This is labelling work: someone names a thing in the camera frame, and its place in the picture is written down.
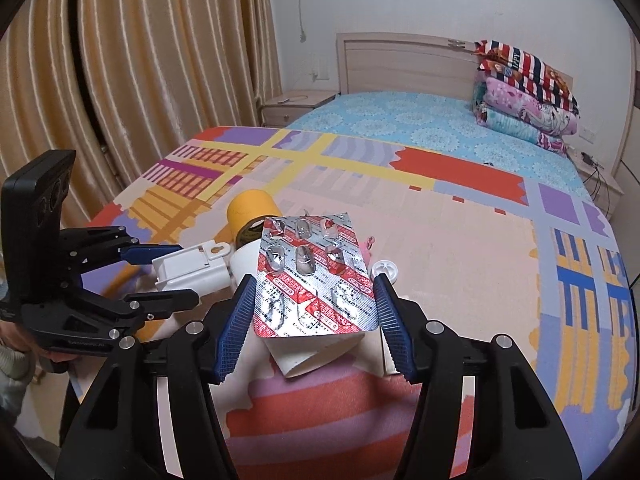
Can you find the grey wall cable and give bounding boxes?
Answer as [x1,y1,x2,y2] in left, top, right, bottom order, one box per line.
[292,0,308,43]

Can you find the beige wooden headboard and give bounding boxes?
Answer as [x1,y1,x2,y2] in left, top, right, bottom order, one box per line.
[336,32,576,96]

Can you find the red silver blister pack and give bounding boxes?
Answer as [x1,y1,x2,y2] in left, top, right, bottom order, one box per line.
[252,212,381,338]

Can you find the yellow tape roll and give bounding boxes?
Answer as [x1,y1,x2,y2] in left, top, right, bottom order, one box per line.
[226,189,283,248]

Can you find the striped pillow with cartoon print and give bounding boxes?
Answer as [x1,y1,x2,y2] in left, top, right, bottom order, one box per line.
[477,60,581,113]

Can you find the beige striped curtain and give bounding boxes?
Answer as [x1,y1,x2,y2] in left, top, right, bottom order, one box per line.
[0,0,283,226]

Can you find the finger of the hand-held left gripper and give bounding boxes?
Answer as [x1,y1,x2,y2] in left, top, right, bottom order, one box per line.
[74,287,201,337]
[60,226,185,281]

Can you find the black cables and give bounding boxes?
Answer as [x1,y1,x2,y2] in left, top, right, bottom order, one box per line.
[580,152,608,201]

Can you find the small white carton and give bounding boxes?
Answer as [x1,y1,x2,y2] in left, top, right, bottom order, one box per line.
[381,330,406,378]

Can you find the colourful patterned mat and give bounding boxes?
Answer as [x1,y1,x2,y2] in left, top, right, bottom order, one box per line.
[87,125,638,480]

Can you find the white cardboard tube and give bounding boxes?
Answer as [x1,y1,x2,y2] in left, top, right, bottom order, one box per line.
[227,242,363,378]

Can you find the sliding door wardrobe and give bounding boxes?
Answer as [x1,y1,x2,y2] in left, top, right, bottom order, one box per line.
[607,52,640,193]

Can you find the white plastic box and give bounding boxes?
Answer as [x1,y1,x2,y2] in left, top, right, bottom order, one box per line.
[151,241,236,301]

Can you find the small pink object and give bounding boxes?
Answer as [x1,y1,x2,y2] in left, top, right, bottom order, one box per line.
[361,234,380,268]

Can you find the person's left forearm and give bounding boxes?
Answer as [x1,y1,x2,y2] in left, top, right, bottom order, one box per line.
[0,347,38,411]

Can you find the blue floral bedsheet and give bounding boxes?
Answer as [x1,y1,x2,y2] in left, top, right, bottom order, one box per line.
[285,91,596,201]

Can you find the beige wooden nightstand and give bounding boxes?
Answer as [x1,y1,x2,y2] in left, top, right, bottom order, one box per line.
[259,89,338,128]
[570,150,626,221]

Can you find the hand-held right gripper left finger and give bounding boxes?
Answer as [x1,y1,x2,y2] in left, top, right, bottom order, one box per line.
[55,274,258,480]

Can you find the person's left hand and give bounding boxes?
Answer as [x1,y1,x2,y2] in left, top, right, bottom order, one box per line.
[0,317,71,375]

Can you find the pink printed quilt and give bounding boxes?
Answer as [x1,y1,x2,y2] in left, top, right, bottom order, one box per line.
[472,77,583,153]

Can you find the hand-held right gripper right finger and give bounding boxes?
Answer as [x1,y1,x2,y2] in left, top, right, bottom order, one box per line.
[372,274,583,480]

